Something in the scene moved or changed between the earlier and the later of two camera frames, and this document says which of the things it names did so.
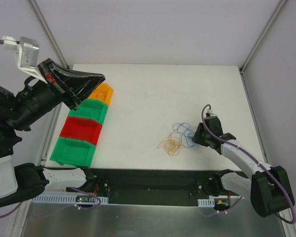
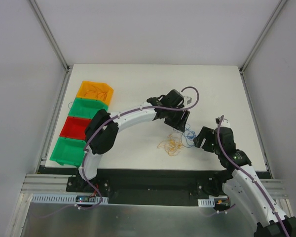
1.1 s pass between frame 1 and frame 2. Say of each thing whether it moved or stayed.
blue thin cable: stayed
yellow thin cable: stayed
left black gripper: moved
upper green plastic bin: stayed
